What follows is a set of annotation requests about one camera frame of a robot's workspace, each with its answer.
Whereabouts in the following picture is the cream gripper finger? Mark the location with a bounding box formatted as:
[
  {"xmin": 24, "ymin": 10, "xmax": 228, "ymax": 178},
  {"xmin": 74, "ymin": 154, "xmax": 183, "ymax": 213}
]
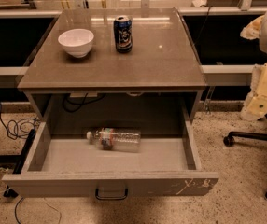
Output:
[
  {"xmin": 241, "ymin": 63, "xmax": 267, "ymax": 121},
  {"xmin": 240, "ymin": 15, "xmax": 264, "ymax": 40}
]

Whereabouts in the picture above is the clear plastic water bottle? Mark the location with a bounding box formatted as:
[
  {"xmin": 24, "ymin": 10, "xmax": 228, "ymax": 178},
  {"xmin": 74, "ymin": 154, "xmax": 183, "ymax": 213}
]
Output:
[{"xmin": 86, "ymin": 128, "xmax": 141, "ymax": 152}]

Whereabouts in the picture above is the grey cabinet with counter top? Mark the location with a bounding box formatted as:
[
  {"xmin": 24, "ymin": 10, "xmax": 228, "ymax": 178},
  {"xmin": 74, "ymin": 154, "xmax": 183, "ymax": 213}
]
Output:
[{"xmin": 19, "ymin": 8, "xmax": 205, "ymax": 138}]

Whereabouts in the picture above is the open grey top drawer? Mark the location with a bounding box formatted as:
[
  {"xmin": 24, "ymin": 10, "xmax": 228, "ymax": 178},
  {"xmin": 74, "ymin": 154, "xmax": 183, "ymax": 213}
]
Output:
[{"xmin": 3, "ymin": 123, "xmax": 218, "ymax": 198}]

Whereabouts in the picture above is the black bar beside drawer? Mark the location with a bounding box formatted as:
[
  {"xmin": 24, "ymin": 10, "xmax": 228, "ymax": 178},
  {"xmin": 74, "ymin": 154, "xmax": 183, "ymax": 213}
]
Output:
[{"xmin": 3, "ymin": 129, "xmax": 35, "ymax": 198}]

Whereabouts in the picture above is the dark blue soda can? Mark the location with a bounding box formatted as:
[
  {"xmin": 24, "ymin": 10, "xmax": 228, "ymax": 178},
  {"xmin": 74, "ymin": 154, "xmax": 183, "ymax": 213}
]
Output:
[{"xmin": 113, "ymin": 15, "xmax": 133, "ymax": 53}]

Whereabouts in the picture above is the white ceramic bowl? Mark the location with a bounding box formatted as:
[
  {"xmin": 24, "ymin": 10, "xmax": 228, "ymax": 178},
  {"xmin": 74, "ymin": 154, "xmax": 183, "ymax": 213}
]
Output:
[{"xmin": 58, "ymin": 29, "xmax": 94, "ymax": 58}]

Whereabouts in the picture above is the black cable inside cabinet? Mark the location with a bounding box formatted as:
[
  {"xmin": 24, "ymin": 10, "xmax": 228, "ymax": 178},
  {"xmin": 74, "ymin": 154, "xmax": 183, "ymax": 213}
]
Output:
[{"xmin": 61, "ymin": 92, "xmax": 107, "ymax": 114}]

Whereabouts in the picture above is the black drawer handle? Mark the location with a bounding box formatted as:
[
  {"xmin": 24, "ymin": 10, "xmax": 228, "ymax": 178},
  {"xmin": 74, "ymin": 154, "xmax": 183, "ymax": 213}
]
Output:
[{"xmin": 95, "ymin": 188, "xmax": 128, "ymax": 201}]

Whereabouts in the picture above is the blue cable on floor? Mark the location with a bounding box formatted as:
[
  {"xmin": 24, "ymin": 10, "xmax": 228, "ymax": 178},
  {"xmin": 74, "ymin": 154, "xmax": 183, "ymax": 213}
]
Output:
[{"xmin": 0, "ymin": 77, "xmax": 41, "ymax": 141}]

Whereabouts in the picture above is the white cable on floor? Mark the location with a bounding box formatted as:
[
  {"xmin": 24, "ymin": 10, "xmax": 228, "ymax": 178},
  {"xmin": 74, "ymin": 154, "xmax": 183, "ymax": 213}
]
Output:
[{"xmin": 0, "ymin": 166, "xmax": 63, "ymax": 224}]

